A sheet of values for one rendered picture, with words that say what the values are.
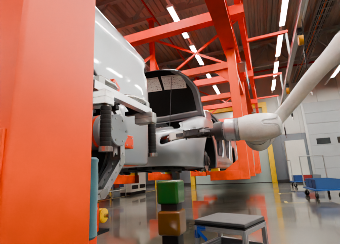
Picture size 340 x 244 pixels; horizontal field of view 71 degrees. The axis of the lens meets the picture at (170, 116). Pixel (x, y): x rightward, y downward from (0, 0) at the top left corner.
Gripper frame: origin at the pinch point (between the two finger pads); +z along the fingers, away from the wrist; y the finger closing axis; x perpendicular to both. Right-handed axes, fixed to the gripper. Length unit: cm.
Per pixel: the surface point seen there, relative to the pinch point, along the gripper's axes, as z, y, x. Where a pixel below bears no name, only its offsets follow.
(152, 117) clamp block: 10.6, -2.3, 9.2
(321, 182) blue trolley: -137, 519, -50
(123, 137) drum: 18.0, -14.0, -0.8
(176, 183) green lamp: -20, -57, -18
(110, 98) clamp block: 10.5, -33.7, 9.2
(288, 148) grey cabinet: -135, 1132, 70
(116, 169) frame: 32.5, 2.2, -12.7
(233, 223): -9, 75, -49
